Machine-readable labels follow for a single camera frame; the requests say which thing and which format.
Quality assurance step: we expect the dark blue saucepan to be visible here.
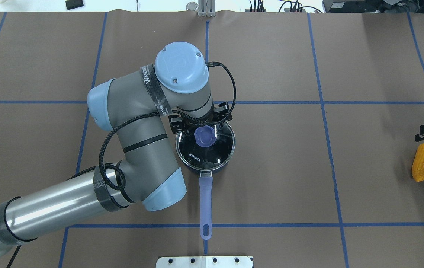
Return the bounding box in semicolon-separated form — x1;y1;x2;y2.
175;122;236;240

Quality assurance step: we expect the glass pot lid blue knob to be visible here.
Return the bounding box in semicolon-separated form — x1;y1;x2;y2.
176;120;236;169

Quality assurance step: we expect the black lid-side gripper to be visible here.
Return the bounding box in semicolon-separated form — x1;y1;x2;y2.
187;112;216;128

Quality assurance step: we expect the white pedestal column with base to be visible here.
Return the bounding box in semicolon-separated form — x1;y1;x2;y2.
155;256;254;268

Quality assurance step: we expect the silver blue lid-side robot arm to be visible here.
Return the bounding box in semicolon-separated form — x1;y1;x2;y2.
0;41;230;257

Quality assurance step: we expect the black braided lid-side cable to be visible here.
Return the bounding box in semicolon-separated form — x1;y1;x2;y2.
99;61;237;198

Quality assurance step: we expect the black lid-side wrist camera mount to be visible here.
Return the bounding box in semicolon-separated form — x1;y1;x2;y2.
169;101;236;134

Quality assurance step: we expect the aluminium frame post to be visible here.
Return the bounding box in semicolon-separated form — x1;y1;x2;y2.
197;0;216;17

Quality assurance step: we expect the black laptop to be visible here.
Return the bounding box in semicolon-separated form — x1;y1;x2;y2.
322;0;424;14

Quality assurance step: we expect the yellow corn cob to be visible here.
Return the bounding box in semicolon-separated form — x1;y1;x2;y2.
411;144;424;182

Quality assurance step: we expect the small black device on table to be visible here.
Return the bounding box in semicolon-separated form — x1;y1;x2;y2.
65;0;84;10

